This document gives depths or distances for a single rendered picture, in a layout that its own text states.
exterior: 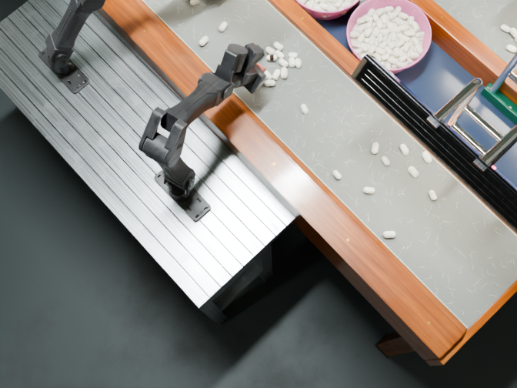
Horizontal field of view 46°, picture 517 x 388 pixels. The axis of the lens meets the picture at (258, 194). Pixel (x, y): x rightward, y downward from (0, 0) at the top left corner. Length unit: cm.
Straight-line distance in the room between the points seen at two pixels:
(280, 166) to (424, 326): 61
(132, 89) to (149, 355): 106
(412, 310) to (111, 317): 130
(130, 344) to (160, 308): 18
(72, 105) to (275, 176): 73
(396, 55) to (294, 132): 42
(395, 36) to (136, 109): 87
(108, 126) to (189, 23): 43
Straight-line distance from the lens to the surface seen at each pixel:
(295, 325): 250
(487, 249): 188
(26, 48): 227
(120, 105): 207
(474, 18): 217
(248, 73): 176
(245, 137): 186
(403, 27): 209
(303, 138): 189
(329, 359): 250
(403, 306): 177
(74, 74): 216
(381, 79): 158
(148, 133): 154
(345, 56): 199
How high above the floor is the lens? 249
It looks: 73 degrees down
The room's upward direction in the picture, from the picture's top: 6 degrees counter-clockwise
